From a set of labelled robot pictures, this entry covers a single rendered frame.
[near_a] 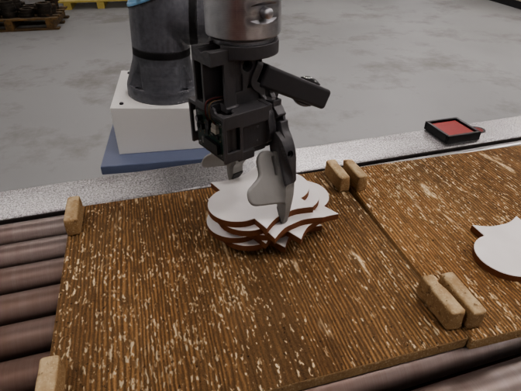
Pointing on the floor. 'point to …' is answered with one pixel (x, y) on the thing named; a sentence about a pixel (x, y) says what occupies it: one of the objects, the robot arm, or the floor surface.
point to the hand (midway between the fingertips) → (260, 195)
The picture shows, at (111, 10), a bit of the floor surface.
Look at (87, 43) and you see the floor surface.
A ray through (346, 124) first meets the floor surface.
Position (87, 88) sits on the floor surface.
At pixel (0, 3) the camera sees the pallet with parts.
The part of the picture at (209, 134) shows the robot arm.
